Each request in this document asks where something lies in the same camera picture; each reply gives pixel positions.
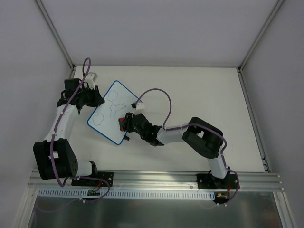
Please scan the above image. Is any right aluminium corner post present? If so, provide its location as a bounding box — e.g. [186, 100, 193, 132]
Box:
[238, 0, 285, 72]

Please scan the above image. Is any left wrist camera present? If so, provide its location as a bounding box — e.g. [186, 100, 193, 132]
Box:
[84, 72, 98, 90]

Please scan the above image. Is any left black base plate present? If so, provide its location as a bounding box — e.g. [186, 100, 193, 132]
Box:
[71, 171, 114, 187]

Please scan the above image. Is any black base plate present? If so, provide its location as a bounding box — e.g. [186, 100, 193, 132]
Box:
[196, 172, 238, 189]
[71, 171, 114, 187]

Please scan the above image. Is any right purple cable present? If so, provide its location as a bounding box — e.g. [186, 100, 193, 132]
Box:
[136, 88, 240, 205]

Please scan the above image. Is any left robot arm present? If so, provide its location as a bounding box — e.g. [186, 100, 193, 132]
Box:
[33, 74, 105, 186]

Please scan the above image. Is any aluminium corner post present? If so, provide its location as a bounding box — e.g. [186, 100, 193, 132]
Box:
[34, 0, 75, 71]
[238, 0, 285, 72]

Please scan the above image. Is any red whiteboard eraser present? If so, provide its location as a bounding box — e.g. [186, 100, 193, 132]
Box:
[118, 117, 127, 132]

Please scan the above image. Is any white slotted cable duct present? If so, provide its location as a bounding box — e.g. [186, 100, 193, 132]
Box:
[38, 188, 215, 200]

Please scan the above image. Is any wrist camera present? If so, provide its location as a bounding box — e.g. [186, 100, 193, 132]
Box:
[84, 72, 98, 90]
[131, 102, 145, 112]

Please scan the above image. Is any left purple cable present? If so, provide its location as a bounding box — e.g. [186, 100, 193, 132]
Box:
[35, 57, 110, 212]

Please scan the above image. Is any purple cable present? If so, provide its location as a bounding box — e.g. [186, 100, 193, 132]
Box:
[136, 88, 240, 205]
[35, 57, 110, 212]

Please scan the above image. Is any blue framed whiteboard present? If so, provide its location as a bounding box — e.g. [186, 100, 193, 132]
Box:
[87, 80, 138, 145]

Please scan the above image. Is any aluminium mounting rail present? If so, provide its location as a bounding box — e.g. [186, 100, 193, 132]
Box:
[28, 168, 285, 191]

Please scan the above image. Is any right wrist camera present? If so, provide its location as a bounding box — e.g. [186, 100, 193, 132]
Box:
[131, 102, 145, 112]

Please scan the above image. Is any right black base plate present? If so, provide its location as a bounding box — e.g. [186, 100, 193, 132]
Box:
[196, 172, 238, 189]

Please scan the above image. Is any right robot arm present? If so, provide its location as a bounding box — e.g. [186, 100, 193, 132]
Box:
[118, 113, 230, 189]

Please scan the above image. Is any left aluminium corner post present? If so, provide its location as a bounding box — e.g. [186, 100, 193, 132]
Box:
[34, 0, 75, 71]

